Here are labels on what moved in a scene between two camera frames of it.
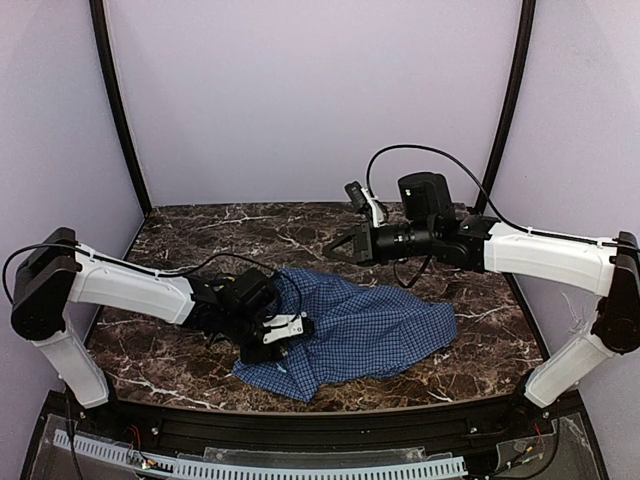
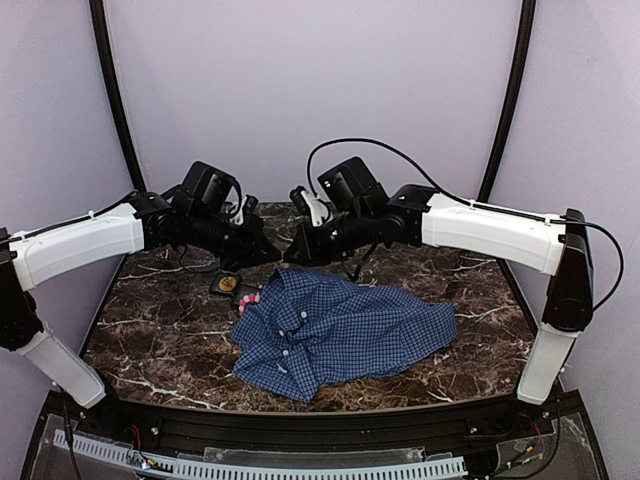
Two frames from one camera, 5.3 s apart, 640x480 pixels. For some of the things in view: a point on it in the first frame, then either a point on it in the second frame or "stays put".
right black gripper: x=366 y=243 -> x=311 y=243
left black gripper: x=261 y=352 -> x=248 y=240
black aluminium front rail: x=367 y=431 stays put
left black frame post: x=109 y=70 stays put
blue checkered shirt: x=357 y=330 stays put
